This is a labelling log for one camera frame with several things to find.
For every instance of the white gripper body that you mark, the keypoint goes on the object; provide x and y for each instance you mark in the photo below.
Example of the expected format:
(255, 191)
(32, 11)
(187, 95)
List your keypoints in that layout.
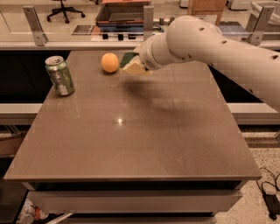
(146, 56)

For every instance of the green and yellow sponge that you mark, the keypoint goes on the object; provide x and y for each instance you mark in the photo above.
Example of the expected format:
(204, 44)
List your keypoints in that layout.
(126, 58)

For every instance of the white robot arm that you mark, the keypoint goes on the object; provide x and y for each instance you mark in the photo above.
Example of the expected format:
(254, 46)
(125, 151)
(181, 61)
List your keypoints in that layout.
(189, 38)

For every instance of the orange fruit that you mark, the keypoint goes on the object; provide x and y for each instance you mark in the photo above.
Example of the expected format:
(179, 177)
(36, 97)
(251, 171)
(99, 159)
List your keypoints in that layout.
(109, 62)

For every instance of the orange and grey tray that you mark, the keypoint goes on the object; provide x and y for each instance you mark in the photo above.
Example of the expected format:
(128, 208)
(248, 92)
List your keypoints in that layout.
(122, 11)

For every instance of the cardboard box with label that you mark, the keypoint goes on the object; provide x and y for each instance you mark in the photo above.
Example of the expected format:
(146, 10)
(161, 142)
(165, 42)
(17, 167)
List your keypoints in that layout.
(209, 8)

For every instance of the green soda can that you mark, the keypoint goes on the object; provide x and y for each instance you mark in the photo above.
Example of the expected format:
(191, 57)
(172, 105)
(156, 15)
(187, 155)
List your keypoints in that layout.
(60, 76)

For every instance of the black office chair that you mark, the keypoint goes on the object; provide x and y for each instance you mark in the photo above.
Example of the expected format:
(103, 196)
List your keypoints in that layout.
(64, 10)

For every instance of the middle metal railing post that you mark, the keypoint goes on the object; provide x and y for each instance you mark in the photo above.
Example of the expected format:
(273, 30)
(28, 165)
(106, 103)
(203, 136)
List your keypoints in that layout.
(147, 21)

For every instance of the metal railing post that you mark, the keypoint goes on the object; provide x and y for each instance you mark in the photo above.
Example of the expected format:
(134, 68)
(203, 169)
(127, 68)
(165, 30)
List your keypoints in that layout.
(257, 25)
(147, 21)
(38, 34)

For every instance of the left metal railing post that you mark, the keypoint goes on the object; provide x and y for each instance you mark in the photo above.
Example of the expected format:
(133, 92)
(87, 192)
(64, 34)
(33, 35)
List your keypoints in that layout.
(38, 34)

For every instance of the right metal railing post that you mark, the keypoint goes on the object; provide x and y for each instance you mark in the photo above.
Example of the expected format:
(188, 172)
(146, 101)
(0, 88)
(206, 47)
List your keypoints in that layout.
(257, 25)

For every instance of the black power adapter with cable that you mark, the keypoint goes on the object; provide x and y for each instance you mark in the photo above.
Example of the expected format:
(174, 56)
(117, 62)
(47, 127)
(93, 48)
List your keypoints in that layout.
(269, 188)

